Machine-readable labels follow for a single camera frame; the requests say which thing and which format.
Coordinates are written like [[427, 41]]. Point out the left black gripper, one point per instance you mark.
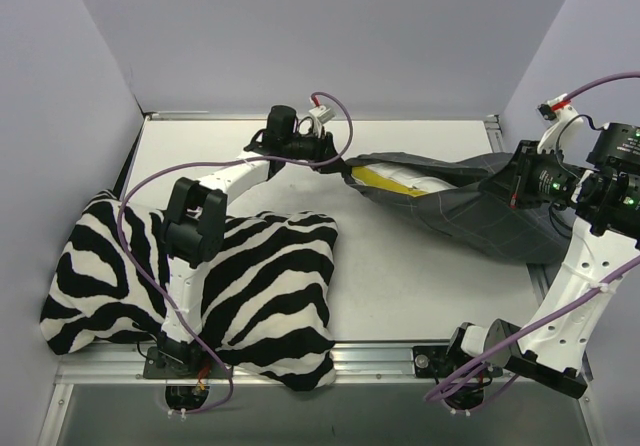
[[325, 147]]

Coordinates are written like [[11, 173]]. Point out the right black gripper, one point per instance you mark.
[[516, 181]]

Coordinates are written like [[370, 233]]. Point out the dark grey checked pillowcase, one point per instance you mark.
[[465, 214]]

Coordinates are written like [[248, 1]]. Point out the white pillow with yellow edge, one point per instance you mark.
[[398, 179]]

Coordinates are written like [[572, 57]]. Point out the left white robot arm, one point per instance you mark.
[[194, 221]]

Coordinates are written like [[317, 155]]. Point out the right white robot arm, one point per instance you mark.
[[603, 248]]

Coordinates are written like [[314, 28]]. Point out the zebra striped cushion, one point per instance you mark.
[[265, 300]]

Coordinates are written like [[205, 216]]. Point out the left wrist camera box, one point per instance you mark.
[[321, 115]]

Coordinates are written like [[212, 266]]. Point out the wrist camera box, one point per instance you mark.
[[563, 123], [321, 115]]

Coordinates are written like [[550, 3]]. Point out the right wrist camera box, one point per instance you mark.
[[563, 123]]

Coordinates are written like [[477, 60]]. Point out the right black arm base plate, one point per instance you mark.
[[435, 360]]

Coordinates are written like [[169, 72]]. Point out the aluminium rail frame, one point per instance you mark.
[[341, 269]]

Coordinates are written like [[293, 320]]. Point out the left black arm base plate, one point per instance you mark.
[[161, 367]]

